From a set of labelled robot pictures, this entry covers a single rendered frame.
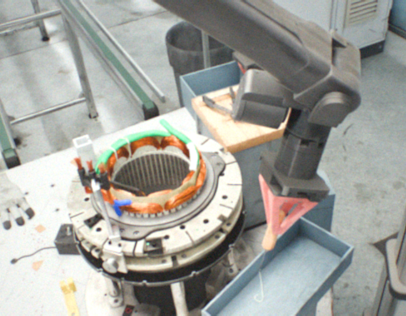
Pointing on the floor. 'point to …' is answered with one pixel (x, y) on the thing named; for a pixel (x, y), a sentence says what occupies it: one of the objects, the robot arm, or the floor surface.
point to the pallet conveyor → (109, 62)
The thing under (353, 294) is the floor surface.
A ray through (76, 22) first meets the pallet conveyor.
